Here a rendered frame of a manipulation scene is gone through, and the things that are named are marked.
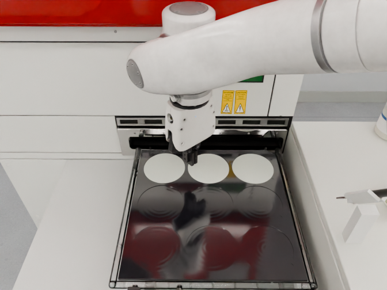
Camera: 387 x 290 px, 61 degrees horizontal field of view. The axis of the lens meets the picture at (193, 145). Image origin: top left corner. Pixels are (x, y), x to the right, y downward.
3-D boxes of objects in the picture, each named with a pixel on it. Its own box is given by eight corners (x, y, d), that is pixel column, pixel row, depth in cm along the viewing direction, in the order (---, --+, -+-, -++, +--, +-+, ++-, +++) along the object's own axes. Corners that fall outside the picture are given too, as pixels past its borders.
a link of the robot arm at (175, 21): (184, 102, 54) (222, 81, 59) (182, 23, 46) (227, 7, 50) (152, 83, 59) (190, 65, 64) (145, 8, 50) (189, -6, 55)
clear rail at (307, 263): (273, 150, 86) (274, 146, 85) (279, 150, 86) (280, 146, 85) (310, 291, 59) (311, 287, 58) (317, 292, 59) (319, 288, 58)
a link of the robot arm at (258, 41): (287, 113, 31) (132, 101, 54) (365, 57, 39) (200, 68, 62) (269, 14, 27) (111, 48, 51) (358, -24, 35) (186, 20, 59)
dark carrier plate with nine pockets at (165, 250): (141, 151, 85) (141, 149, 85) (273, 151, 85) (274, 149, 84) (118, 280, 60) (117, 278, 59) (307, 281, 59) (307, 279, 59)
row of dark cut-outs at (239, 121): (117, 123, 85) (116, 116, 83) (286, 124, 85) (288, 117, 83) (117, 125, 84) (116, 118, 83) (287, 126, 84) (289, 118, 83)
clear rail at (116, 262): (136, 149, 86) (135, 145, 85) (141, 149, 86) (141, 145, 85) (108, 290, 59) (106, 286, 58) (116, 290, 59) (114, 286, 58)
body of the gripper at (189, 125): (181, 111, 56) (182, 157, 64) (223, 90, 61) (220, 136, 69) (155, 93, 60) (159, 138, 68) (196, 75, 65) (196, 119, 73)
